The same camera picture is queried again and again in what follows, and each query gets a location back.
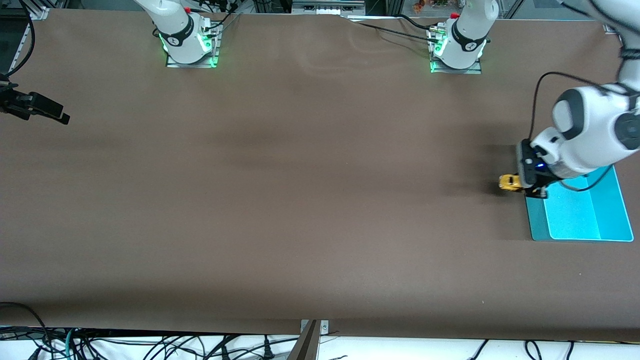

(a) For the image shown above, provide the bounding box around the yellow beetle toy car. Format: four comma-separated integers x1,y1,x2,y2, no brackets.
498,173,524,193

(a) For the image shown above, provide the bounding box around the dark grey metal bar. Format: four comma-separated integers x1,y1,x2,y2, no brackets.
287,320,321,360

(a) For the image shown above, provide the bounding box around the cyan plastic tray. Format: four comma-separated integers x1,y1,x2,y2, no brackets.
524,165,634,243

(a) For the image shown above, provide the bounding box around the aluminium frame rail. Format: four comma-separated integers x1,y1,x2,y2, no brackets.
290,0,368,16

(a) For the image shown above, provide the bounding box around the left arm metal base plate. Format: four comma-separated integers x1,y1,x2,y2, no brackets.
429,25,483,75

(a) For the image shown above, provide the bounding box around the short black table cable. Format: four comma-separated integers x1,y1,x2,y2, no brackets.
397,14,442,32

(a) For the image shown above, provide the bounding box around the long black table cable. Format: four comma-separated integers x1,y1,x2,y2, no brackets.
346,20,441,46

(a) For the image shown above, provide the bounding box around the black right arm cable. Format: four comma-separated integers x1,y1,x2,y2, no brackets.
0,0,37,82

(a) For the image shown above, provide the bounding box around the thick black looping cable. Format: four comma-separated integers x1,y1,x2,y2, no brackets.
0,301,53,348

